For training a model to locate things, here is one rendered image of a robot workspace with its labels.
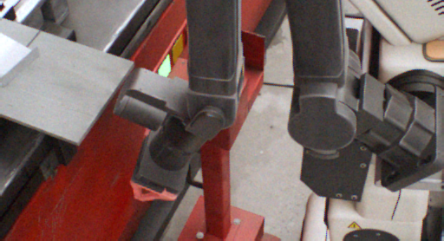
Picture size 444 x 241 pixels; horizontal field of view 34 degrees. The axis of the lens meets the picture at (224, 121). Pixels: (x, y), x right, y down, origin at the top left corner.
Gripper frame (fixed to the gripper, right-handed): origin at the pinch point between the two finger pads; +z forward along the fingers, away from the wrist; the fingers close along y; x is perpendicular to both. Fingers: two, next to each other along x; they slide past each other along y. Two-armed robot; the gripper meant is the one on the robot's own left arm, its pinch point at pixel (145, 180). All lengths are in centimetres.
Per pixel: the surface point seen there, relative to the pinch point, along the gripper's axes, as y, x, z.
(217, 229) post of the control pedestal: -39, 39, 73
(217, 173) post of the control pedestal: -39, 27, 48
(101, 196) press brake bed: -23, 3, 51
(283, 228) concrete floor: -52, 61, 81
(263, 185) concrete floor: -66, 54, 84
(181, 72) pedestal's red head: -40.0, 5.8, 21.4
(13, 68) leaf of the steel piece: -15.9, -23.8, 9.5
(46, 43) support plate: -23.8, -20.7, 10.1
